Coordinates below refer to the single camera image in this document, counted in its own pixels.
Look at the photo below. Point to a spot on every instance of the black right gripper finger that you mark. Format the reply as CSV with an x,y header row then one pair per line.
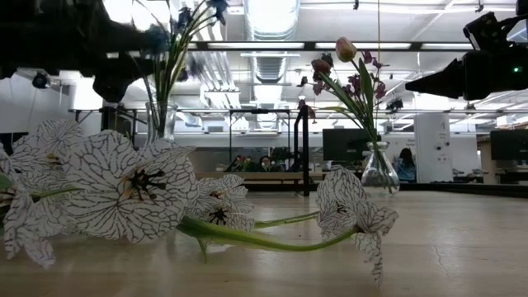
x,y
445,80

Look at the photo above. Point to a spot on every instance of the blue artificial flower bunch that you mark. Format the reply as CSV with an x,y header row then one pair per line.
x,y
169,74

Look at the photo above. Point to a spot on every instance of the tall clear glass vase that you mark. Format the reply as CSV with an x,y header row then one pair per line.
x,y
163,123

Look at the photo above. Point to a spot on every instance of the purple artificial flower bunch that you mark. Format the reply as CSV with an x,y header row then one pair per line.
x,y
355,82

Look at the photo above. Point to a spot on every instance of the pink artificial tulip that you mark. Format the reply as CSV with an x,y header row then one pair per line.
x,y
345,49

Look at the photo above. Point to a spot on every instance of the white veined artificial flower bunch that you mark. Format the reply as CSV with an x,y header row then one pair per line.
x,y
123,185

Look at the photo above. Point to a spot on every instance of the dark red artificial tulip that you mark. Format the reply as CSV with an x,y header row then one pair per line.
x,y
321,66

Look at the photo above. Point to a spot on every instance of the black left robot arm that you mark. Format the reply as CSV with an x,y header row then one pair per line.
x,y
62,37

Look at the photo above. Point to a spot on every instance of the light wooden shelf board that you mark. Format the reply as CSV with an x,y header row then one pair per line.
x,y
268,176

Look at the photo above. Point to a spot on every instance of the white square column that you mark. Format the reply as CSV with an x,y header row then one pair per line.
x,y
433,148

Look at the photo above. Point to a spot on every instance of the black computer monitor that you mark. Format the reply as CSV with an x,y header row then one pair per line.
x,y
509,144
344,144

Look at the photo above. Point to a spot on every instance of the person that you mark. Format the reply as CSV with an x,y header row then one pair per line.
x,y
406,165

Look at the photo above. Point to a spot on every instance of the small clear glass flask vase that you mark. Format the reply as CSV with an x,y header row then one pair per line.
x,y
379,173

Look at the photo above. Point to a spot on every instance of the black metal shelf bracket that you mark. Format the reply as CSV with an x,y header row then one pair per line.
x,y
305,156
111,121

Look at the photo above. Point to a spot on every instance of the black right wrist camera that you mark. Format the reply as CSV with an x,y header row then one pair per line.
x,y
482,31

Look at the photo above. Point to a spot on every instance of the silver ventilation duct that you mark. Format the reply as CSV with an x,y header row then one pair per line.
x,y
270,18

